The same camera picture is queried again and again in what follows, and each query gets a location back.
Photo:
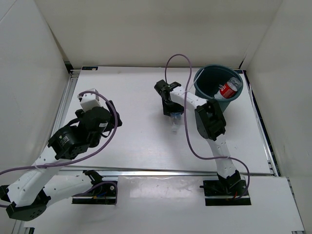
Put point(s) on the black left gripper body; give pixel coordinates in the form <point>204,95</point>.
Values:
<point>95,140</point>

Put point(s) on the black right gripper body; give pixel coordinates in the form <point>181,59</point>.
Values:
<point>163,100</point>

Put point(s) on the blue label crushed bottle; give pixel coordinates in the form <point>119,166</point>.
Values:
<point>176,120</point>

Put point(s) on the red label plastic bottle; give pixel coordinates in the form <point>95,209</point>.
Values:
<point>229,89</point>

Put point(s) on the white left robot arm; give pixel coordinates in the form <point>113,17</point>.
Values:
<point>31,194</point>

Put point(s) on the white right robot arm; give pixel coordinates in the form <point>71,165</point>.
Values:
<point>210,124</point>

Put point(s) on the dark green plastic bin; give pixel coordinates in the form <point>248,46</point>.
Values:
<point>218,82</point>

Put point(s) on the blue sticker label left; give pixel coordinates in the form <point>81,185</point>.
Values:
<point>89,68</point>

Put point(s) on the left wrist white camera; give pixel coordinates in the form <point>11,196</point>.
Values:
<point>88,101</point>

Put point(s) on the aluminium table frame rail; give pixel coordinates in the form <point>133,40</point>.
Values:
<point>38,99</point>

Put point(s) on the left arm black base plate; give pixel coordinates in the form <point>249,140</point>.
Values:
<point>104,195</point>

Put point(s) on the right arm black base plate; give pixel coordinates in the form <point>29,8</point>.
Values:
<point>216,195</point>

